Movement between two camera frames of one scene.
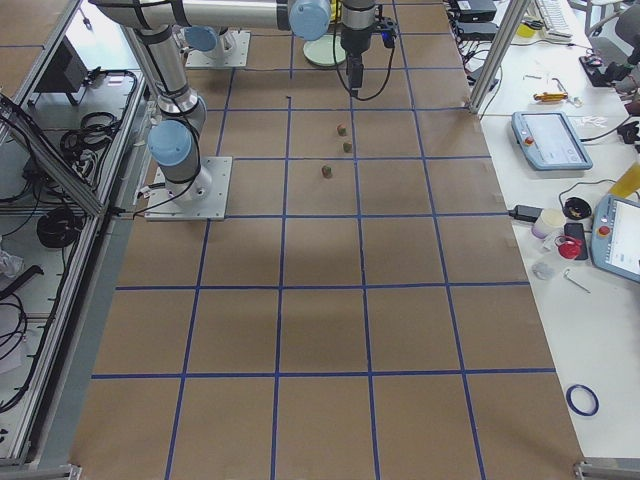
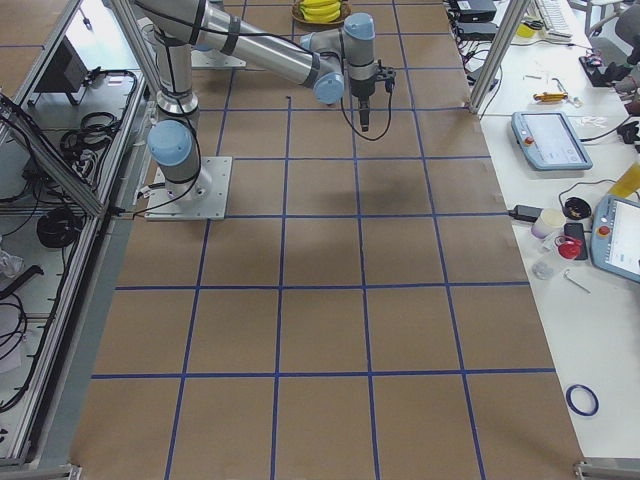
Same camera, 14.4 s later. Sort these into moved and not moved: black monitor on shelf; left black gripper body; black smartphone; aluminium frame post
Moved: left black gripper body
Not moved: black monitor on shelf; black smartphone; aluminium frame post
